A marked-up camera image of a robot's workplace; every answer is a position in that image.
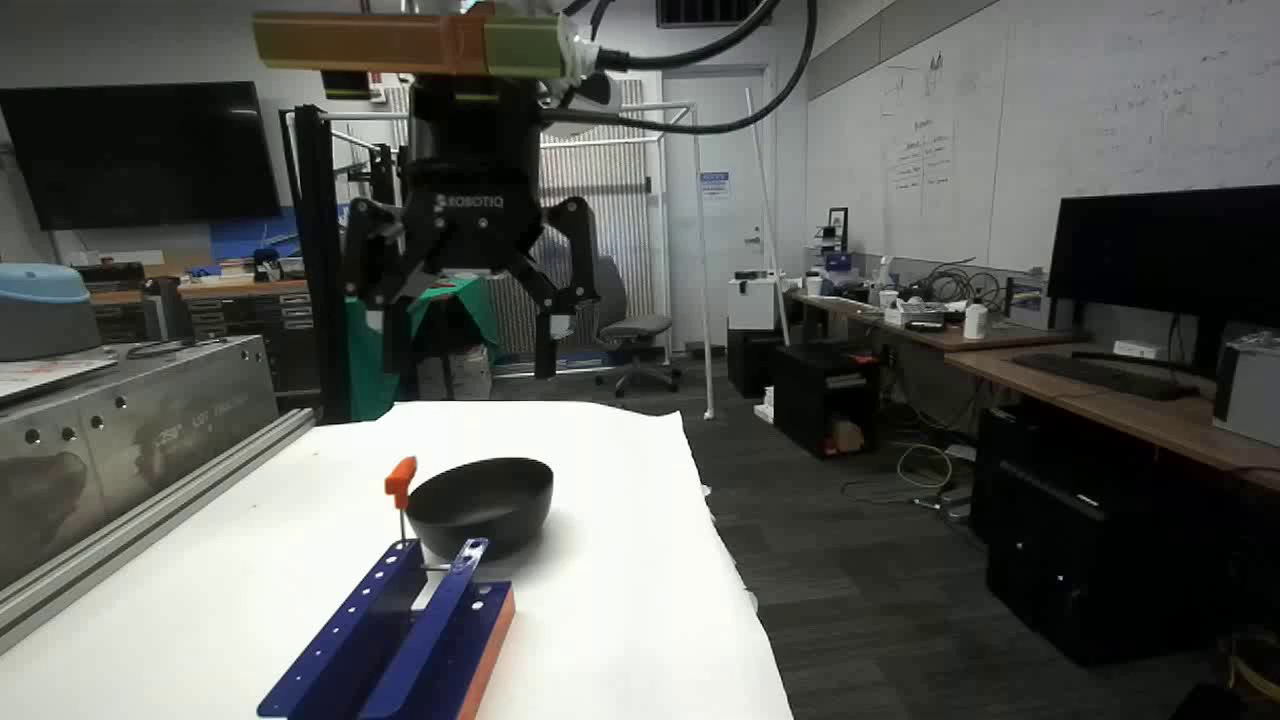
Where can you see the blue grey device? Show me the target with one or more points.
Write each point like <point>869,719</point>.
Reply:
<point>40,311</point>

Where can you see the wooden desk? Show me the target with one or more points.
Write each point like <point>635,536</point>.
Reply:
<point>1133,412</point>

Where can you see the grey office chair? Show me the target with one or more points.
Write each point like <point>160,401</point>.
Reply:
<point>635,335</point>

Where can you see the black keyboard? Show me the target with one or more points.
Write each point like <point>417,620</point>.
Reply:
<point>1105,373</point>

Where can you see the white cup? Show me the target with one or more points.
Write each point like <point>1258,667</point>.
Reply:
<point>974,322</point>

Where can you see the black desk monitor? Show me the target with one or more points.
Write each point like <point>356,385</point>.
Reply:
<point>1160,253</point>

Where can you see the wall whiteboard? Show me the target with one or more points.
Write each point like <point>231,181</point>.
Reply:
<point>1054,120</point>

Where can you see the black wall television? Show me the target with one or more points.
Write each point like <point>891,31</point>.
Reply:
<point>135,155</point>

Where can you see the aluminium frame rail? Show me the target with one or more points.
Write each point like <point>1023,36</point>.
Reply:
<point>135,441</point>

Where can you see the small black cabinet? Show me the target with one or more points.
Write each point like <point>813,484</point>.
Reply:
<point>824,401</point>

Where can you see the white box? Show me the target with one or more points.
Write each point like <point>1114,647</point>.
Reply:
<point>1249,392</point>

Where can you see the green cloth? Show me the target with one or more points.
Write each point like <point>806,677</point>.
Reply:
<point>460,306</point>

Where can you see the white table cover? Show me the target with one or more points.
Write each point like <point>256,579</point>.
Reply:
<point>203,603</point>

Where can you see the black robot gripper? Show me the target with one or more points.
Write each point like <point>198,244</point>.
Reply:
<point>470,174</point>

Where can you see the black stand post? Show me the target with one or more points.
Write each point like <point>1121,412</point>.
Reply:
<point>320,266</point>

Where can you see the cluttered lab bench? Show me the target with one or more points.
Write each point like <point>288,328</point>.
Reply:
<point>907,322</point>

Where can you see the black bowl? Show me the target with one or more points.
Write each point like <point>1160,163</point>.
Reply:
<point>481,507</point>

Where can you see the thin white pole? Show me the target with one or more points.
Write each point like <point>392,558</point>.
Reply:
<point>696,266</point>

